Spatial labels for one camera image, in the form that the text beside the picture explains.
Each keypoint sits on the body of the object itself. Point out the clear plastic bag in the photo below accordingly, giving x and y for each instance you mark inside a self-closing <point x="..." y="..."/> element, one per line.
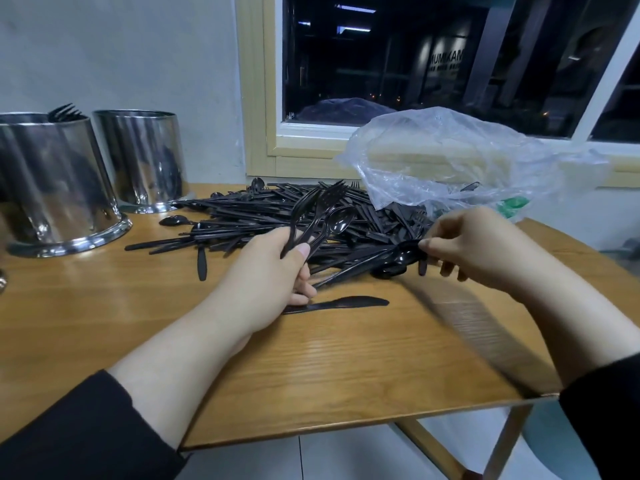
<point x="450" y="160"/>

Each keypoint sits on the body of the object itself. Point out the dark parked car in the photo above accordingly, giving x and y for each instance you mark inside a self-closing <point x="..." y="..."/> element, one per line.
<point x="340" y="111"/>

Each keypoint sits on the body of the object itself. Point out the person's left hand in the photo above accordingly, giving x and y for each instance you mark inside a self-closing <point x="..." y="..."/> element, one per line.
<point x="260" y="285"/>

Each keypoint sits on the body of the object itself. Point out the black plastic fork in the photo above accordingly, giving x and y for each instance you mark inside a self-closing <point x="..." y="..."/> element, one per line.
<point x="328" y="200"/>
<point x="65" y="113"/>

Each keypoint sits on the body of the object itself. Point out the pile of black plastic cutlery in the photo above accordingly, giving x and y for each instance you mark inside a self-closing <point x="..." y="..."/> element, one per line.
<point x="240" y="215"/>

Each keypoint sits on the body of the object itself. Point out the person's right hand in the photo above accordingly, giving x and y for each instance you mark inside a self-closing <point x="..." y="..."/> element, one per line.
<point x="490" y="245"/>

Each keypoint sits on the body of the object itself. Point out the bundle of black cutlery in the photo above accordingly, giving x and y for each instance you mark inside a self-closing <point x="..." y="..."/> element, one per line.
<point x="340" y="304"/>

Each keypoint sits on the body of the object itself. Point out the person's left forearm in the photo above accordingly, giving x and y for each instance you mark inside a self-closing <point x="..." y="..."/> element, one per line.
<point x="110" y="415"/>

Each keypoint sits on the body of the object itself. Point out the wooden table leg frame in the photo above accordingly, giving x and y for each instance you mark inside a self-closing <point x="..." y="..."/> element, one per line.
<point x="425" y="450"/>

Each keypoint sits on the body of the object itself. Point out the person's right forearm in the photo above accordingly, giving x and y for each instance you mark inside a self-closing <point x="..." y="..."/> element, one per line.
<point x="590" y="355"/>

